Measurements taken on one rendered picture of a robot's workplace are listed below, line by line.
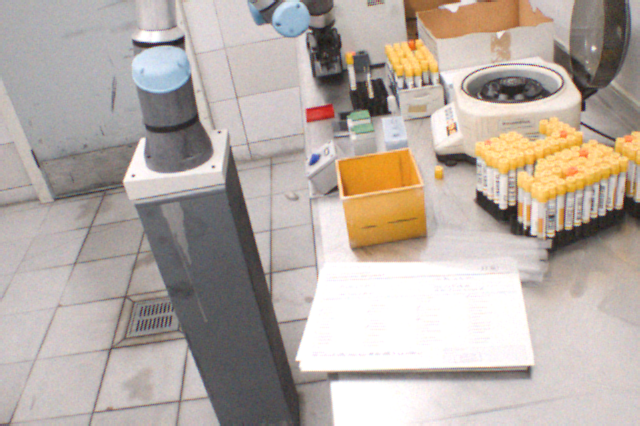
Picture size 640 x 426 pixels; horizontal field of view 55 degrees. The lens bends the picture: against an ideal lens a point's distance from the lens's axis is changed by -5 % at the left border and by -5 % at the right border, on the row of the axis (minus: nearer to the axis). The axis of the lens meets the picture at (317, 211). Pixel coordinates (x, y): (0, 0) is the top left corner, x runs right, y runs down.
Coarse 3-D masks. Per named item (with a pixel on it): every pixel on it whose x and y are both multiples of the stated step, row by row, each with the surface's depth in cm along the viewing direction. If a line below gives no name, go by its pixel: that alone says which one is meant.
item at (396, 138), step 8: (384, 120) 122; (392, 120) 121; (400, 120) 121; (384, 128) 119; (392, 128) 118; (400, 128) 118; (384, 136) 116; (392, 136) 116; (400, 136) 115; (392, 144) 115; (400, 144) 115
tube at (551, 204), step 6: (546, 186) 92; (552, 186) 92; (552, 192) 92; (552, 198) 92; (552, 204) 93; (552, 210) 93; (552, 216) 94; (552, 222) 94; (546, 228) 96; (552, 228) 95; (546, 234) 96; (552, 234) 96
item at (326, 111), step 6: (306, 108) 156; (312, 108) 156; (318, 108) 156; (324, 108) 156; (330, 108) 155; (306, 114) 153; (312, 114) 154; (318, 114) 153; (324, 114) 153; (330, 114) 152; (306, 120) 151; (312, 120) 151
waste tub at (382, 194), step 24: (336, 168) 109; (360, 168) 112; (384, 168) 113; (408, 168) 113; (360, 192) 115; (384, 192) 100; (408, 192) 101; (360, 216) 103; (384, 216) 103; (408, 216) 103; (360, 240) 105; (384, 240) 105
